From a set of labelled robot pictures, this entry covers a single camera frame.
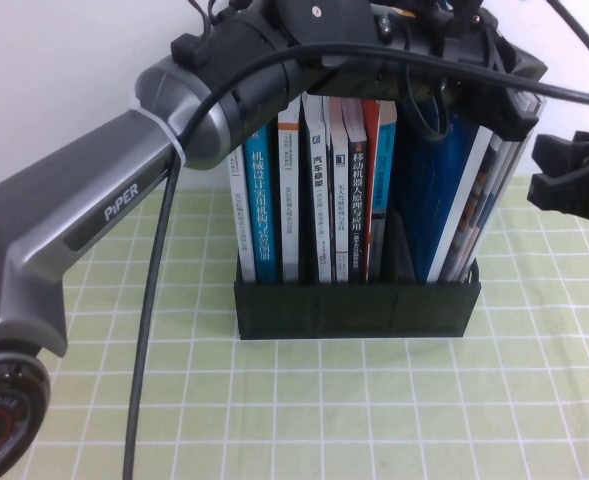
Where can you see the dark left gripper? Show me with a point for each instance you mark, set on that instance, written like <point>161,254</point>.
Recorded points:
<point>519,60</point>

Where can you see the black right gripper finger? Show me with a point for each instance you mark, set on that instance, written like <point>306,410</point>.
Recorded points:
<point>554,192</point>
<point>559,152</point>

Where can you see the white page thin magazine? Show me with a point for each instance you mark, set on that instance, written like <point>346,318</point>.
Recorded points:
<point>483,200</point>

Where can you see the picture spine thin magazine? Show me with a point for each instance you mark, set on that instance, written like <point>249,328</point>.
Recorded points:
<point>473,200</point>

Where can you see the dark blue cover magazine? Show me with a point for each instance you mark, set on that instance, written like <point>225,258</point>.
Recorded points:
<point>439,165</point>

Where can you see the grey left Piper arm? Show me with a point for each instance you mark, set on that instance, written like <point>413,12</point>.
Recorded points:
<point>99,210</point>

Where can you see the blue grey spine book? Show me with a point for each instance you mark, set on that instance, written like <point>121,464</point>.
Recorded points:
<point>386,160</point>

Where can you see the red cover thin book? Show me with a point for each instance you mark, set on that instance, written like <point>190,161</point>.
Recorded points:
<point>372,130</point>

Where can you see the black spine robot book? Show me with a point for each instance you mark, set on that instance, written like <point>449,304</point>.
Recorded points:
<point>356,210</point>

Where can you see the white spine black-logo book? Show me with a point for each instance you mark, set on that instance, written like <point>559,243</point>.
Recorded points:
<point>340,210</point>

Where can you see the black white spine book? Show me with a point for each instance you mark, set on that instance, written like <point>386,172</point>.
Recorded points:
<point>319,210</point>

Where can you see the black plastic book holder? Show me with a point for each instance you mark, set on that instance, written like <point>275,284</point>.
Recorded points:
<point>354,315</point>

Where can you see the thick white orange-band book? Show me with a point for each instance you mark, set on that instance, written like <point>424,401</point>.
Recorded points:
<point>289,210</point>

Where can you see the blue spine mechanism book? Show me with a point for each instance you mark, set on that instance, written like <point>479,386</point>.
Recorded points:
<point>261,210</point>

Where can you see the thin white orange-band book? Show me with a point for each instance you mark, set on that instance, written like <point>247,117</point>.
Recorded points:
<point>241,225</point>

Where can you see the grey cover magazine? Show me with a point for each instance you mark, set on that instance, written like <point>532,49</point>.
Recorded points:
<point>499,200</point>

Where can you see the green white checked tablecloth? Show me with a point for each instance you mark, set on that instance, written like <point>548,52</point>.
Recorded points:
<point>324,400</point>

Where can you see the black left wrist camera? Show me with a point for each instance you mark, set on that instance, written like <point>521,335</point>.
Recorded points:
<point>469,20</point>

